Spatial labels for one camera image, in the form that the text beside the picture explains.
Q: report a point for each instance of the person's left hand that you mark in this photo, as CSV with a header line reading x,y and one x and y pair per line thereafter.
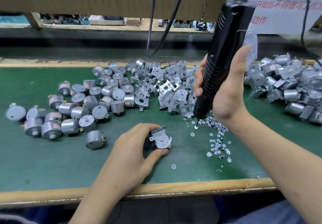
x,y
128,158

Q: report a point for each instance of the person's right hand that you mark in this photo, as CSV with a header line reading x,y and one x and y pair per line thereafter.
x,y
231,93

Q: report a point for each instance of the silver round motor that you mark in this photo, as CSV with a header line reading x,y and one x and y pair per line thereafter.
x,y
164,142

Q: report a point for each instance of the silver metal bracket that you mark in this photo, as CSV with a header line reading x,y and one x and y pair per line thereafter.
x,y
157,131

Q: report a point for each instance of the black electric screwdriver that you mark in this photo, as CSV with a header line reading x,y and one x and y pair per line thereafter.
x,y
226,40

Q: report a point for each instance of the pile of assembled motors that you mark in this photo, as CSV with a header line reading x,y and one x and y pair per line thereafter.
x,y
292,83

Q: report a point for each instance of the pile of metal brackets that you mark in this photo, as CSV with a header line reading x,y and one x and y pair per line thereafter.
x,y
161,80

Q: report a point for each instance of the pile of silver motors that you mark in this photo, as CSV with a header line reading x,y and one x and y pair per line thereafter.
x,y
70,113

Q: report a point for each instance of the person's left forearm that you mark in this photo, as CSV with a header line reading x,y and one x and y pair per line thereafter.
x,y
100,206

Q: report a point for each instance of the person's right forearm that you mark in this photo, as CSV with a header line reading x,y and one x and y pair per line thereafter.
x,y
284,168

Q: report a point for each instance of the scatter of small silver screws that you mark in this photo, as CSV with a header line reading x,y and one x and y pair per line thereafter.
x,y
219,141

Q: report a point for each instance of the small clear plastic bag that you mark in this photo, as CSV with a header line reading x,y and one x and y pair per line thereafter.
x,y
250,43

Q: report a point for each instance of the white paper sign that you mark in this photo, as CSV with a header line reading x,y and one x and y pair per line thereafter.
x,y
292,5

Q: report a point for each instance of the green bench mat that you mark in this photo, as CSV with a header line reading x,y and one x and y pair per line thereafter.
x,y
20,168

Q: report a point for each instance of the grey blue trousers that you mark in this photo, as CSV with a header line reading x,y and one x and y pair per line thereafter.
x,y
261,214

